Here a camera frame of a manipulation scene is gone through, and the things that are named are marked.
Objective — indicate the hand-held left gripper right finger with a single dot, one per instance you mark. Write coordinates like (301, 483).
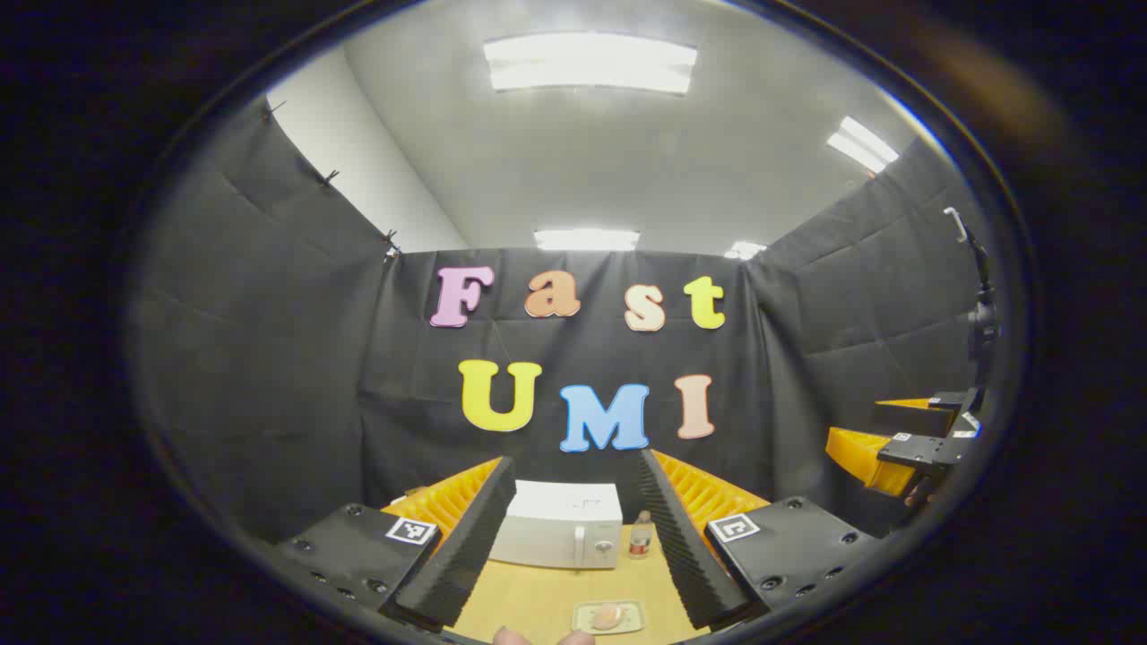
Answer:
(676, 537)

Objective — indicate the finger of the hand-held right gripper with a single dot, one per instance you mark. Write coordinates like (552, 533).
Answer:
(909, 419)
(927, 451)

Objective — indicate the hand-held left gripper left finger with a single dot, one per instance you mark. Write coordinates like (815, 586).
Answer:
(466, 546)

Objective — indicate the clear bottle with red label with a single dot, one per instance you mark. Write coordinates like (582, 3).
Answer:
(640, 537)

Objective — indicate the black backdrop cloth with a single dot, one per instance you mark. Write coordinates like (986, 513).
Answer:
(269, 358)

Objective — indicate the pale green square plate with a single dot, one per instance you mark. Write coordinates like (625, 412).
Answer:
(632, 618)

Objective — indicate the pink sprinkled donut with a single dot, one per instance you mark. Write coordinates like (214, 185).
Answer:
(607, 616)

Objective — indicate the white microwave oven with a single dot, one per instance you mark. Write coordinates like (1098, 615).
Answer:
(556, 528)

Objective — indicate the large ceiling light panel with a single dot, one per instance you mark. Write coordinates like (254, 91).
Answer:
(591, 63)

